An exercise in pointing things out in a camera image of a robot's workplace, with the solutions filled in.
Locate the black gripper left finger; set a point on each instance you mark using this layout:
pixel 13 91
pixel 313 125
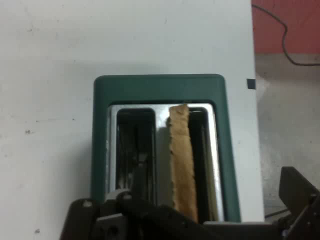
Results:
pixel 140 185

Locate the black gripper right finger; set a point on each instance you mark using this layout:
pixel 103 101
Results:
pixel 298 190

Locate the brown toast slice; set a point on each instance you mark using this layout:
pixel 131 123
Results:
pixel 182 160

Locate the dark green two-slot toaster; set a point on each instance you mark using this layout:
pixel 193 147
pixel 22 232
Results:
pixel 160 140

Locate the black tape square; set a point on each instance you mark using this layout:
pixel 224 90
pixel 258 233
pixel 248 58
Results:
pixel 251 83

